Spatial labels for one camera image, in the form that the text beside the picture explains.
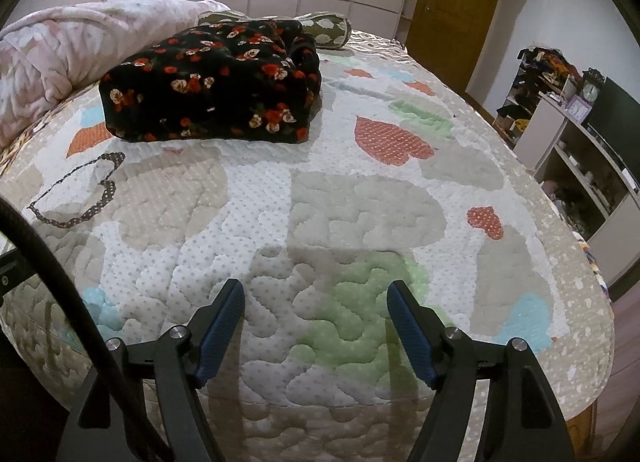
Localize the quilted heart-pattern bedspread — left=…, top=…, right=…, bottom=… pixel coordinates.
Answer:
left=0, top=27, right=616, bottom=462

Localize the wooden bed frame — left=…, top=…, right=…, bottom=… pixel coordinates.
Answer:
left=580, top=399, right=601, bottom=462

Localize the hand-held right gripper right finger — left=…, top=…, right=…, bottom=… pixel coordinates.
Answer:
left=386, top=279, right=576, bottom=462

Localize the ornate dark table clock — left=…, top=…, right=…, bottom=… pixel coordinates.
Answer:
left=580, top=67, right=606, bottom=103

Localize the olive pillow with white print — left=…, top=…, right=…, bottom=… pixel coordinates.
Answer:
left=197, top=10, right=354, bottom=50

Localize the white shelf unit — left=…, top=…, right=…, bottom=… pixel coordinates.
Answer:
left=492, top=45, right=640, bottom=293

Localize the black flat television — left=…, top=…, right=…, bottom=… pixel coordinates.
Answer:
left=586, top=76, right=640, bottom=193

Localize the small purple frame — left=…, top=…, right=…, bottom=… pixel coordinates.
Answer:
left=565, top=95, right=590, bottom=123

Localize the black cable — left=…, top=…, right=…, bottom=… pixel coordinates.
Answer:
left=0, top=197, right=173, bottom=462

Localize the pink fluffy comforter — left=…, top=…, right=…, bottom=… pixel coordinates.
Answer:
left=0, top=0, right=231, bottom=148

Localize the orange geometric-pattern blanket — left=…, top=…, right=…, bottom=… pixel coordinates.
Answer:
left=0, top=129, right=36, bottom=173

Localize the wooden door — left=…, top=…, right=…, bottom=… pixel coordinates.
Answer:
left=406, top=0, right=506, bottom=93

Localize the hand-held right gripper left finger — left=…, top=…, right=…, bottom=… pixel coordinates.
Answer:
left=55, top=278, right=246, bottom=462

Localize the black floral garment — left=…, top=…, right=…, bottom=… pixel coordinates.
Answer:
left=98, top=17, right=322, bottom=144

